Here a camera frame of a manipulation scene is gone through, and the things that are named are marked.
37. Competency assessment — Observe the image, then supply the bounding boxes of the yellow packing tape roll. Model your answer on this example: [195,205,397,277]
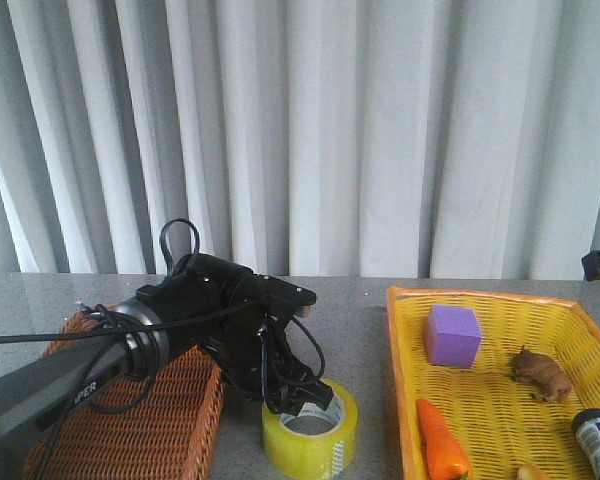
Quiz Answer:
[261,379,359,479]

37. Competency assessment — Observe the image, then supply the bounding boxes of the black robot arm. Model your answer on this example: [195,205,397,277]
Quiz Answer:
[0,254,333,443]

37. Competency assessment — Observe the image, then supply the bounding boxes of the brown toy animal figure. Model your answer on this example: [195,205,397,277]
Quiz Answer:
[509,346,572,402]

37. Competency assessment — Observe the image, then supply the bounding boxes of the brown wicker basket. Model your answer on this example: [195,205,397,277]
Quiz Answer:
[21,303,226,480]

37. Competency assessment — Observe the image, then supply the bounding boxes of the yellow orange plastic basket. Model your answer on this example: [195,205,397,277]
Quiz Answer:
[387,286,600,479]

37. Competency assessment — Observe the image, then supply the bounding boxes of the orange toy carrot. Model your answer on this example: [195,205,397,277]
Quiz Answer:
[416,398,471,480]

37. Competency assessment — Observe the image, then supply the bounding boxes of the purple foam cube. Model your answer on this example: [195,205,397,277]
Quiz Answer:
[424,304,483,368]

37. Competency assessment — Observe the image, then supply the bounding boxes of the white pleated curtain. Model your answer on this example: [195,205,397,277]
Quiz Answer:
[0,1,600,280]

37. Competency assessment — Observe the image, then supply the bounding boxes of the yellow toy food piece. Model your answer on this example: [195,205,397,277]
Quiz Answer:
[517,462,550,480]

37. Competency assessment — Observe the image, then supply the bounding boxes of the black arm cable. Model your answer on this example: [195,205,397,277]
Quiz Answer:
[0,217,327,480]

